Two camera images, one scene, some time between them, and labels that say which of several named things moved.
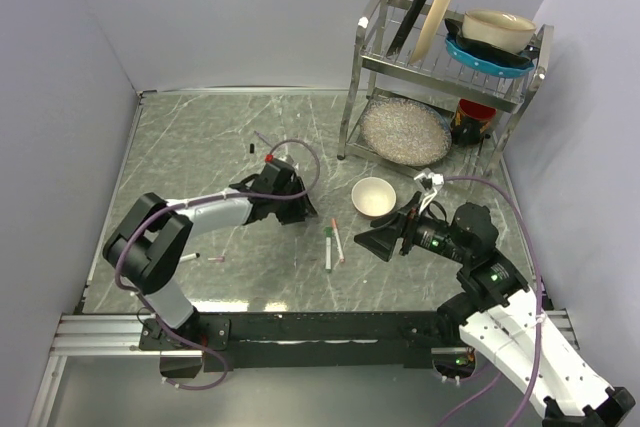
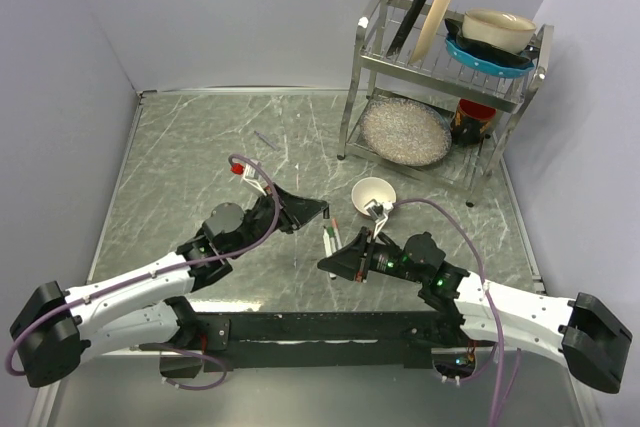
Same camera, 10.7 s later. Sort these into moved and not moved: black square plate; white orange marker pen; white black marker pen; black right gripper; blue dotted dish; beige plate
Moved: black right gripper; white black marker pen
Not moved: beige plate; blue dotted dish; black square plate; white orange marker pen
